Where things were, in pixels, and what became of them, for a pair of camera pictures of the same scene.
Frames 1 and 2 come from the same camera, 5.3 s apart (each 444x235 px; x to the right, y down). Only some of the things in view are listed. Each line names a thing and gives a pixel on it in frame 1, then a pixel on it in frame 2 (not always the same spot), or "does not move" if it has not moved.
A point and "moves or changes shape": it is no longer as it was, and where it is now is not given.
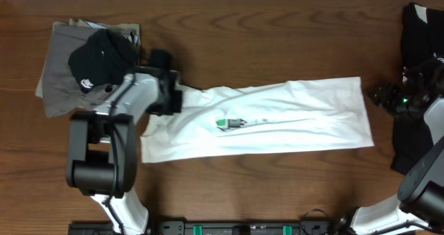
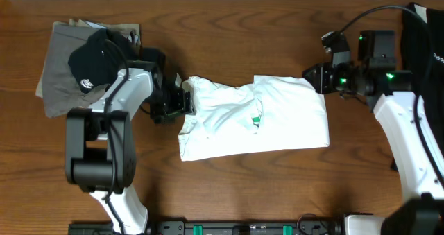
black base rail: [217, 227] does not move
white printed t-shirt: [275, 117] moves or changes shape
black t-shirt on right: [422, 44] does not move
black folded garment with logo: [103, 57] does not move
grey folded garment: [62, 93] does not move
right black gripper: [385, 97] to [316, 81]
